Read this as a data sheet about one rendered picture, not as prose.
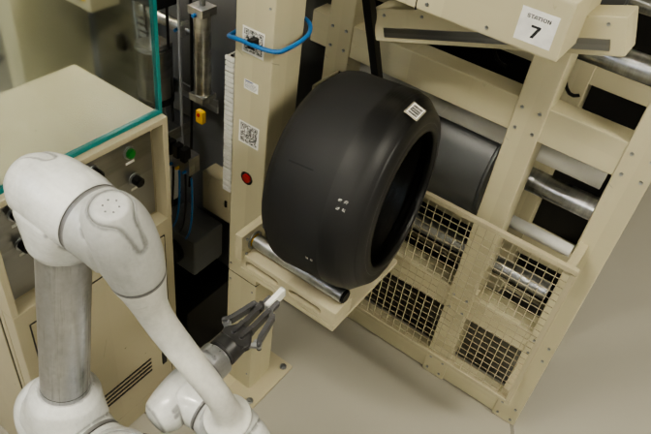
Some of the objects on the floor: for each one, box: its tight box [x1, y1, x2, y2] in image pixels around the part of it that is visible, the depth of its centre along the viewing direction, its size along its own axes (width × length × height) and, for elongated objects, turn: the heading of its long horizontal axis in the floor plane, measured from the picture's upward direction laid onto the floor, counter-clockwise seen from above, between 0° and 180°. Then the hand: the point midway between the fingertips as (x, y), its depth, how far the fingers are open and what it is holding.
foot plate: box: [223, 351, 293, 409], centre depth 264 cm, size 27×27×2 cm
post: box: [228, 0, 312, 388], centre depth 186 cm, size 13×13×250 cm
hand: (274, 299), depth 165 cm, fingers closed
